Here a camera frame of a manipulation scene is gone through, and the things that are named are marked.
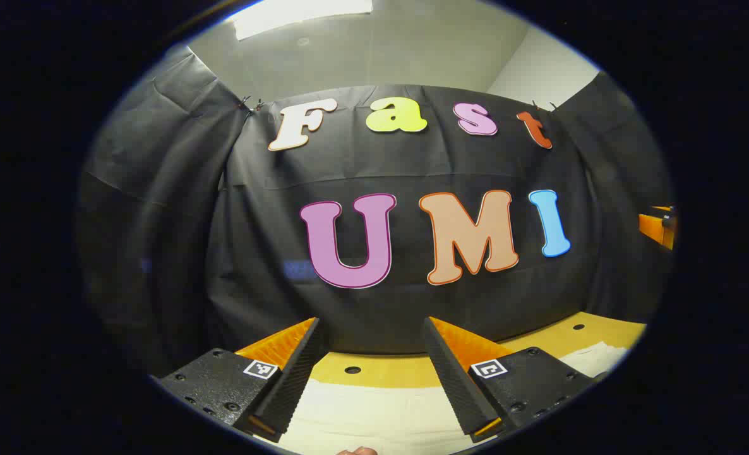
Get black backdrop cloth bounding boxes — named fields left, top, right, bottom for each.
left=78, top=47, right=675, bottom=380

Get cream white jeans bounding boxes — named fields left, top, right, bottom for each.
left=255, top=341, right=631, bottom=455

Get ceiling light panel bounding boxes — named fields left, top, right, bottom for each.
left=232, top=0, right=374, bottom=40

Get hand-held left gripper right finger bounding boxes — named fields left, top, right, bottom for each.
left=422, top=316, right=597, bottom=443

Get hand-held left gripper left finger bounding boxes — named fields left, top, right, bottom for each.
left=159, top=317, right=330, bottom=443

